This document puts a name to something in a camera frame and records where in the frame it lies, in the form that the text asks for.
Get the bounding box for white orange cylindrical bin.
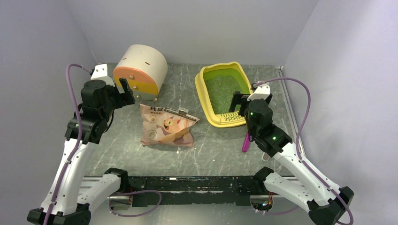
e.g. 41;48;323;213
113;44;168;101

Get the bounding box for yellow green litter box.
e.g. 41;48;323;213
195;61;252;128

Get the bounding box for pink cat litter bag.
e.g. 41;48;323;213
140;104;197;147

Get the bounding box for magenta plastic scoop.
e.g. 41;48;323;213
241;133;251;153

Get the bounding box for torn bag top strip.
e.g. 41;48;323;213
165;107;199;122

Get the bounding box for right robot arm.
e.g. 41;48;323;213
229;91;354;225

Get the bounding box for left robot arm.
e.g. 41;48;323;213
27;78;135;225

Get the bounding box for small white grey clip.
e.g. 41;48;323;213
261;153;270;162

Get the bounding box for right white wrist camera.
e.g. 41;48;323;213
249;83;271;101

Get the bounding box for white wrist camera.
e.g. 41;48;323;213
90;63;115;87
249;83;271;101

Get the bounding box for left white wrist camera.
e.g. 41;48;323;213
90;63;115;87

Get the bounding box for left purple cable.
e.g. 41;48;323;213
43;63;94;225

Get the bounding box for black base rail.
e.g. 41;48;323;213
116;167;273;207

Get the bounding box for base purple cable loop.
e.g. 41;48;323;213
108;190;162;218

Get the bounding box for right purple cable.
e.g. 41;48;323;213
252;76;354;225

